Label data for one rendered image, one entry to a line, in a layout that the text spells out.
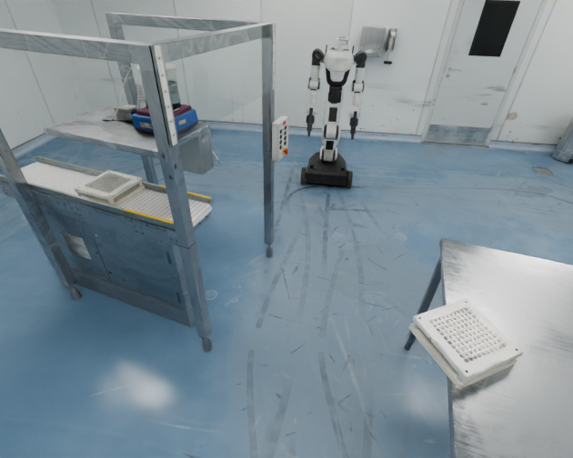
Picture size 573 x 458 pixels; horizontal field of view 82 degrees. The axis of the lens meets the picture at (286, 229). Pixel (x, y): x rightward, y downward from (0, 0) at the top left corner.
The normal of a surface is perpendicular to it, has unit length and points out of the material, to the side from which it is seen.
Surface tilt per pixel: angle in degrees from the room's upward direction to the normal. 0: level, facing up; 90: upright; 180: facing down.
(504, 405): 0
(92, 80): 90
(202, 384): 0
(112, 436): 0
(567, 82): 90
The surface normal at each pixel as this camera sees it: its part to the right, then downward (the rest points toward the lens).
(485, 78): -0.13, 0.59
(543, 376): 0.03, -0.80
